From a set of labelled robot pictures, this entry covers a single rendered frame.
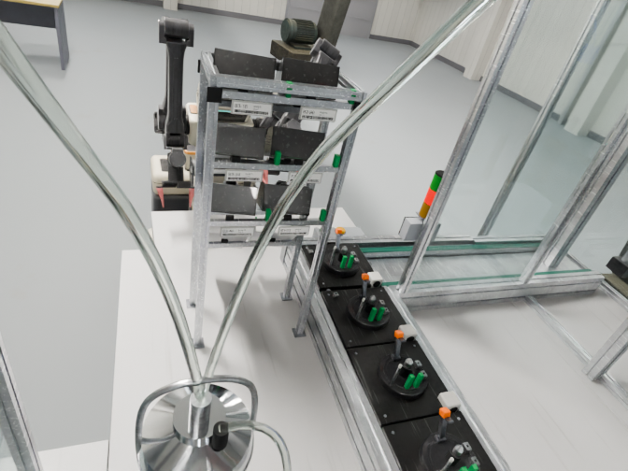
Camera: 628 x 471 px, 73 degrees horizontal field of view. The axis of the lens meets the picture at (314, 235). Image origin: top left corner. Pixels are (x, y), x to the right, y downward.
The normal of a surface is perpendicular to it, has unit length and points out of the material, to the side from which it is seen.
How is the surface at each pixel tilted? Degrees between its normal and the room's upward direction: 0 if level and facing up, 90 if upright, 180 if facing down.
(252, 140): 65
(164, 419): 24
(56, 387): 0
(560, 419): 0
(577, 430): 0
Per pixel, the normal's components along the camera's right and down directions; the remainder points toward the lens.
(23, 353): 0.20, -0.80
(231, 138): 0.20, 0.19
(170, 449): -0.05, -0.59
